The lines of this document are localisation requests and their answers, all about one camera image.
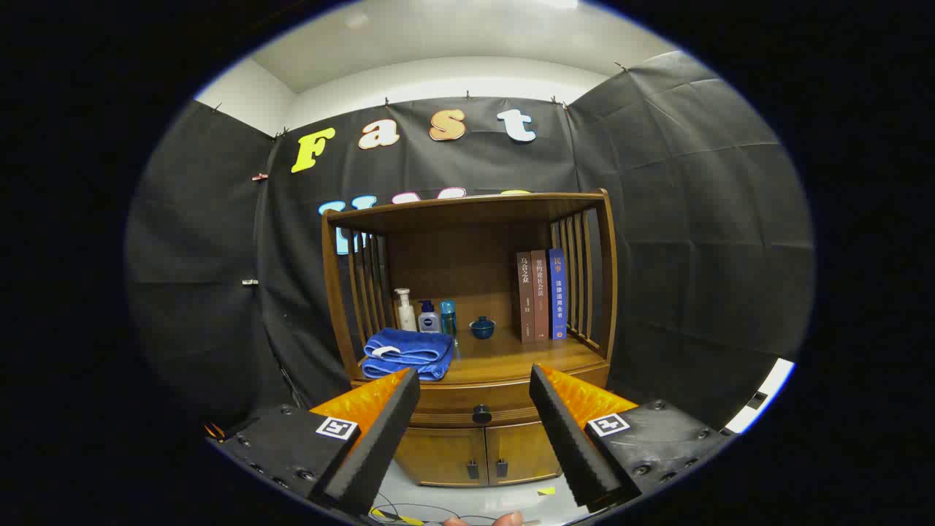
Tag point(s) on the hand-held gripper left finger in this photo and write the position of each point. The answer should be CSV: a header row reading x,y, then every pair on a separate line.
x,y
380,446

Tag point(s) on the wooden countertop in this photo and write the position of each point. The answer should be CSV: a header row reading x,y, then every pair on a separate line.
x,y
511,354

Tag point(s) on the teal slim bottle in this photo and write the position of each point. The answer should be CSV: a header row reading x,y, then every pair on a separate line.
x,y
448,318

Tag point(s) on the wooden cabinet door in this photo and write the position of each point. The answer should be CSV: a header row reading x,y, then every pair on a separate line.
x,y
438,456
529,453

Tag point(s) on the black drawer knob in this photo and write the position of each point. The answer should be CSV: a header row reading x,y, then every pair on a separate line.
x,y
482,414

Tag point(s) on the white bottle with blue cap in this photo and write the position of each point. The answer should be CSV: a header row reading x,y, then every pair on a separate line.
x,y
429,321

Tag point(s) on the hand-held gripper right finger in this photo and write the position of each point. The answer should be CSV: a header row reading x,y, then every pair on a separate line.
x,y
570,446

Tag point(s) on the wooden cabinet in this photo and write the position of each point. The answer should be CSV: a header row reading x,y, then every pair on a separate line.
x,y
467,270

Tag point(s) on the dark brown book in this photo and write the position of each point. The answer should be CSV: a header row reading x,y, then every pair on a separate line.
x,y
525,299

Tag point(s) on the reddish brown book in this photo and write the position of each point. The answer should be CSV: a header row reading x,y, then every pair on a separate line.
x,y
540,299

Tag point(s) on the blue book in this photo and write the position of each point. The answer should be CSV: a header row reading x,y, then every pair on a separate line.
x,y
557,299

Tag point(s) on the wooden drawer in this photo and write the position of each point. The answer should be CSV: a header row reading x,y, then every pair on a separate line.
x,y
453,400

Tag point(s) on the white pump bottle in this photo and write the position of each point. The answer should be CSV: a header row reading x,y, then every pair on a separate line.
x,y
405,315

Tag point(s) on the blue folded towel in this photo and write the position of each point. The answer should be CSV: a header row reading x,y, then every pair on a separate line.
x,y
409,351

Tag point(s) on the dark blue lidded teacup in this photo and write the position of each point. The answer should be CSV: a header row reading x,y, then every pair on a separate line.
x,y
482,330

